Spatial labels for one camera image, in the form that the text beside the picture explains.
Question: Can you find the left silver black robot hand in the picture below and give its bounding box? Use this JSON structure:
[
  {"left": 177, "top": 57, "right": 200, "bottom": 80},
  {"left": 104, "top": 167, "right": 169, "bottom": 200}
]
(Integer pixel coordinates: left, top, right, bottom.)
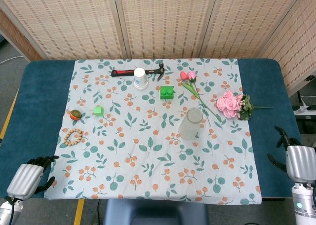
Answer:
[{"left": 6, "top": 155, "right": 60, "bottom": 201}]

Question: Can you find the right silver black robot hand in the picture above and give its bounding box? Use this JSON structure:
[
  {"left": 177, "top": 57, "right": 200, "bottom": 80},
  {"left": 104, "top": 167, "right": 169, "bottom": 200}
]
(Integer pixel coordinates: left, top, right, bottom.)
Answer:
[{"left": 267, "top": 125, "right": 316, "bottom": 184}]

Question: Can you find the pink rose bouquet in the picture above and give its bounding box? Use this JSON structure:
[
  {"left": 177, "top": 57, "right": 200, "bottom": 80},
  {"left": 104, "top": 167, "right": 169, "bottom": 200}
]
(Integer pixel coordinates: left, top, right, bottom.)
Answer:
[{"left": 216, "top": 90, "right": 274, "bottom": 121}]

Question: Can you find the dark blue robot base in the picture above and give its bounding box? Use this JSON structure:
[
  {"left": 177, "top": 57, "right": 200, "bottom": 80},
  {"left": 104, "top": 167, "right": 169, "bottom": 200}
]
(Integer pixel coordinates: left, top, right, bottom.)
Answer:
[{"left": 103, "top": 199, "right": 208, "bottom": 225}]

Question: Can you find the transparent textured glass vase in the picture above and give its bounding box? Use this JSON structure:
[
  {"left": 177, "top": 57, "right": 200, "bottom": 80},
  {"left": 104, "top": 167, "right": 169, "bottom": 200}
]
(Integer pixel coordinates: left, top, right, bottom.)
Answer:
[{"left": 178, "top": 107, "right": 204, "bottom": 141}]

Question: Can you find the pink cloth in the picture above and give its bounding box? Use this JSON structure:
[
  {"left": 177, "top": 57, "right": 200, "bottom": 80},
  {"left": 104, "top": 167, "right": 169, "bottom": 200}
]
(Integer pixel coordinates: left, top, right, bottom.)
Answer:
[{"left": 187, "top": 71, "right": 213, "bottom": 112}]

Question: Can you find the red rosebud artificial flower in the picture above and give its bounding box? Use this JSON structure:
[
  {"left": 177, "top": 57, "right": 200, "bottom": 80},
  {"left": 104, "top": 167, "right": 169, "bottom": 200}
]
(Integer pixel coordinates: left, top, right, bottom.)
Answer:
[{"left": 179, "top": 71, "right": 223, "bottom": 121}]

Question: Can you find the white power strip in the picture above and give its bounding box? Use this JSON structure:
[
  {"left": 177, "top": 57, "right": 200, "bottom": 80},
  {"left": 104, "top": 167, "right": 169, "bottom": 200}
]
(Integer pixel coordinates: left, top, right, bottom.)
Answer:
[{"left": 293, "top": 105, "right": 316, "bottom": 116}]

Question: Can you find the teal fabric table cover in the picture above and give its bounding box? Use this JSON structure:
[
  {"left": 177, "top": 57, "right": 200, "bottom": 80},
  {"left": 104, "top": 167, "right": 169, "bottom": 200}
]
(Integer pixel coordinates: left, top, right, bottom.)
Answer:
[{"left": 0, "top": 58, "right": 304, "bottom": 200}]

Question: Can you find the leaf and berry print tablecloth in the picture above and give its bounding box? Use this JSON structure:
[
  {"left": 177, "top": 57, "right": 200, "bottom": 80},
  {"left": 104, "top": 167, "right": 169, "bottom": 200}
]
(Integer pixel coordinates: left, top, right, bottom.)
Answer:
[{"left": 43, "top": 58, "right": 263, "bottom": 206}]

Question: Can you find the red black claw hammer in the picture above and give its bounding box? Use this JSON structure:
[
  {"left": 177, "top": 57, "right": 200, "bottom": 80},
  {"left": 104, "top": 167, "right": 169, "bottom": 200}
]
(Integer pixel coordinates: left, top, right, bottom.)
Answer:
[{"left": 110, "top": 62, "right": 166, "bottom": 82}]

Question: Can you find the green toy building brick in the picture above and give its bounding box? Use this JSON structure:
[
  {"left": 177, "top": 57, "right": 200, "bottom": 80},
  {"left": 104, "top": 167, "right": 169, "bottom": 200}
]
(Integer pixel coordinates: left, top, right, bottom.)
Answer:
[{"left": 159, "top": 85, "right": 176, "bottom": 100}]

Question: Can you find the white paper cup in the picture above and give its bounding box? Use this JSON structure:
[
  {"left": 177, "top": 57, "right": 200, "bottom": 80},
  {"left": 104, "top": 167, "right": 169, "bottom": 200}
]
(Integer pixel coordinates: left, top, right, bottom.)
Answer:
[{"left": 133, "top": 67, "right": 149, "bottom": 90}]

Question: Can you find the woven bamboo folding screen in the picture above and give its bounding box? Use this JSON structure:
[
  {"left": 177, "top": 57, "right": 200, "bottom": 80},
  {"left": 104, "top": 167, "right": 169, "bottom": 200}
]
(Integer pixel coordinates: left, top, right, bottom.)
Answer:
[{"left": 0, "top": 0, "right": 316, "bottom": 97}]

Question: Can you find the wooden bead bracelet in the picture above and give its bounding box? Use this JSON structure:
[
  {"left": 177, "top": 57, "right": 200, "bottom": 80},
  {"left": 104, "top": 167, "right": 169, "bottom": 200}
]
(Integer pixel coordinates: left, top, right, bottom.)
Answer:
[{"left": 64, "top": 128, "right": 83, "bottom": 147}]

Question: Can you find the white plug with cable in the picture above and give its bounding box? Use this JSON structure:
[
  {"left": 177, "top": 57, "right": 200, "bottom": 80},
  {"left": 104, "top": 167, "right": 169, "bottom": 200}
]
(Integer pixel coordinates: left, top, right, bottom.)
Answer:
[{"left": 300, "top": 95, "right": 316, "bottom": 108}]

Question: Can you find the white floor cable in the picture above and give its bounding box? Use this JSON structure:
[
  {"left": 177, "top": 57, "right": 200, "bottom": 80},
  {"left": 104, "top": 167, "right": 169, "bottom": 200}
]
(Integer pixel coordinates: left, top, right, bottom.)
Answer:
[{"left": 0, "top": 57, "right": 23, "bottom": 65}]

